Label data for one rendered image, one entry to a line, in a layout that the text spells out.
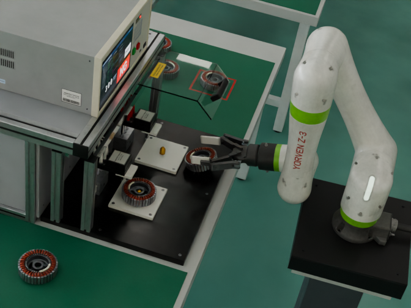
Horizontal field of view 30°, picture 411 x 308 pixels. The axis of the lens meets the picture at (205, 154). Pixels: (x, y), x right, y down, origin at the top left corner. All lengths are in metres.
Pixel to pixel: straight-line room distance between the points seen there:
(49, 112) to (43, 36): 0.22
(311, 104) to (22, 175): 0.87
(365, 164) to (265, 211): 1.40
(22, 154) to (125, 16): 0.51
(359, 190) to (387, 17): 3.41
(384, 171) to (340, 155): 1.82
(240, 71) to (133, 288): 1.28
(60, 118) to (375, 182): 0.94
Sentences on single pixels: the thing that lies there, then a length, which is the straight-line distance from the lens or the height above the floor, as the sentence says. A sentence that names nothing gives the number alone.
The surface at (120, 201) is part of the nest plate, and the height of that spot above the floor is 0.78.
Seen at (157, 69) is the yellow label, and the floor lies 1.07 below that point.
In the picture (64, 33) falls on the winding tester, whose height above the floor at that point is 1.32.
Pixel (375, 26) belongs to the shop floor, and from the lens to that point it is 5.47.
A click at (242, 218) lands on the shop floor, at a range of 3.63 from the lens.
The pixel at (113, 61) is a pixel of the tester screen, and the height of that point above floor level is 1.25.
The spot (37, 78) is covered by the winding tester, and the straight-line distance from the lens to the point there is 2.27.
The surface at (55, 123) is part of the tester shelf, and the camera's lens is 2.23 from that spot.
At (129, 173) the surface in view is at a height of 0.88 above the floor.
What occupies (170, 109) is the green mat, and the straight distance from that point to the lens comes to 2.94.
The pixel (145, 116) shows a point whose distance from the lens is 2.60.
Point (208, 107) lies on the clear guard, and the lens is 2.50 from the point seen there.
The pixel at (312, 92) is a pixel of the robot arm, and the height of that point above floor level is 1.33.
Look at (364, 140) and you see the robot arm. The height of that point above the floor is 1.10.
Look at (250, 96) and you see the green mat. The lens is 3.09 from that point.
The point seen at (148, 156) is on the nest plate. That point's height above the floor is 0.78.
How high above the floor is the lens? 2.48
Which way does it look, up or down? 39 degrees down
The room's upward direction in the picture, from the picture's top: 11 degrees clockwise
